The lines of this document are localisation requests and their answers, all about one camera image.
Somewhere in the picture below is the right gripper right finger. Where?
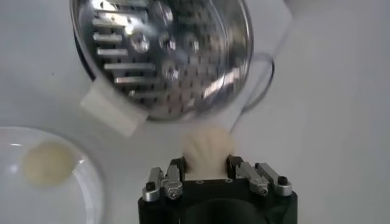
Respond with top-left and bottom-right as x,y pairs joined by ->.
225,155 -> 293,197

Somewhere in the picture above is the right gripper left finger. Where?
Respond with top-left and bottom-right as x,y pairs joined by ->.
141,156 -> 187,203

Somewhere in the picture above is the white steamed baozi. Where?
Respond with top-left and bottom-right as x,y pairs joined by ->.
21,141 -> 76,187
182,125 -> 235,181

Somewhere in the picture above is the stainless steel steamer basket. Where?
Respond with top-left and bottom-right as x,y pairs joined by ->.
69,0 -> 254,122

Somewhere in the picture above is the cream electric cooker base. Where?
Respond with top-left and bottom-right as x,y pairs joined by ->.
71,0 -> 295,138

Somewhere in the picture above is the white round plate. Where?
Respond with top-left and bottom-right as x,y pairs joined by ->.
0,126 -> 106,224

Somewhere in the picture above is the black cooker power cord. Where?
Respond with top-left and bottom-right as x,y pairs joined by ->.
230,52 -> 275,131

